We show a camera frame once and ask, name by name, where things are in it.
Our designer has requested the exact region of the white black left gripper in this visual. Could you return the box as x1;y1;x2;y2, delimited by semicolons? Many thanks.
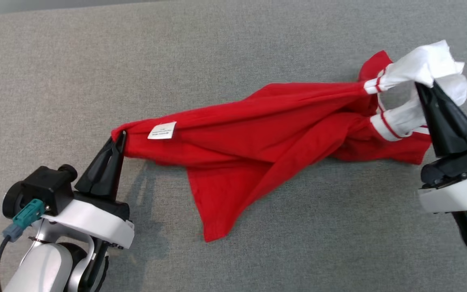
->
41;131;135;250

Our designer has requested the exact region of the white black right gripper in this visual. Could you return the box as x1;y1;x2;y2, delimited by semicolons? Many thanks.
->
415;81;467;214

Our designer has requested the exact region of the red white lettered jersey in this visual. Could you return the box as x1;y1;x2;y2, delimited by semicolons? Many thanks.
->
111;39;467;243

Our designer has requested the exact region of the teal cable connector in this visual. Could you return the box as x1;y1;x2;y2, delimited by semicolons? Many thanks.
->
2;199;46;243

